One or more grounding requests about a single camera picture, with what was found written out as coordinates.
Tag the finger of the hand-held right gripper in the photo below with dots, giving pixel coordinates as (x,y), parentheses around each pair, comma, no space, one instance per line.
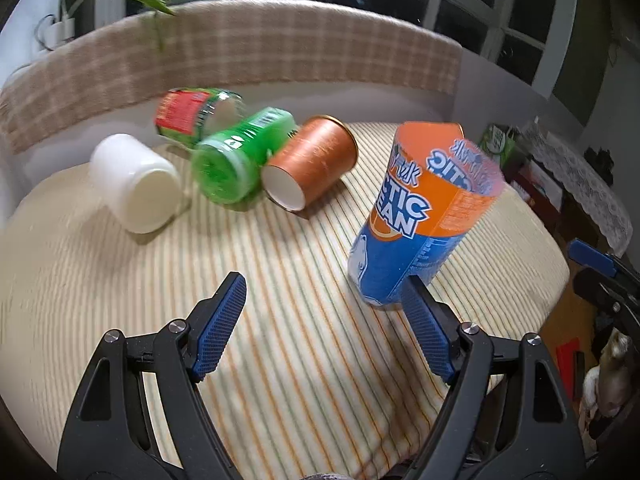
(595,258)
(602,290)

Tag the green plastic bottle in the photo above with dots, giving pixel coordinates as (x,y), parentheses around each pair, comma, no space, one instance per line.
(240,160)

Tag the dark thing on tablecloth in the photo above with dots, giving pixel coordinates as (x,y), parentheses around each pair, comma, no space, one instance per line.
(600,165)

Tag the white lace tablecloth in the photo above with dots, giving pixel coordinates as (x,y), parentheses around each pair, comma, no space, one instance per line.
(580,180)

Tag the copper brown paper cup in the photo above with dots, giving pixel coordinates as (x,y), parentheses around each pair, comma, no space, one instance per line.
(312,162)

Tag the white wall plug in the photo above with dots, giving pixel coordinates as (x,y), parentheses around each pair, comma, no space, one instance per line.
(56,31)

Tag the white window frame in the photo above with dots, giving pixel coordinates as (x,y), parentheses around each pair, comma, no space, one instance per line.
(495,5)

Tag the green box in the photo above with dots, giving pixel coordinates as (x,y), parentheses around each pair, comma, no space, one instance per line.
(497,142)

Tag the beige furry thing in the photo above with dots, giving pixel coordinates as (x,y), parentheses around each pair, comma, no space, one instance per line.
(607,375)

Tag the red flat thing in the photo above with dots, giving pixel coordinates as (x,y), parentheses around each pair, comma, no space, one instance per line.
(567,360)

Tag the plaid beige backrest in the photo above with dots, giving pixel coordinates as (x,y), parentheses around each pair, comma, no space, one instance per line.
(300,45)

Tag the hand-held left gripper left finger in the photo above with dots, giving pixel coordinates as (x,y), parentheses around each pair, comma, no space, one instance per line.
(220,330)

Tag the white cup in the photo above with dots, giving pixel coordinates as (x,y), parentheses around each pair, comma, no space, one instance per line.
(135,185)

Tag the clear cup with red-green label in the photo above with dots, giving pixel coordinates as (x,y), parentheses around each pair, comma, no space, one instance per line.
(192,115)

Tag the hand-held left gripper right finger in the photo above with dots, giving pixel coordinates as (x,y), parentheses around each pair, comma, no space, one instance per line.
(427,330)

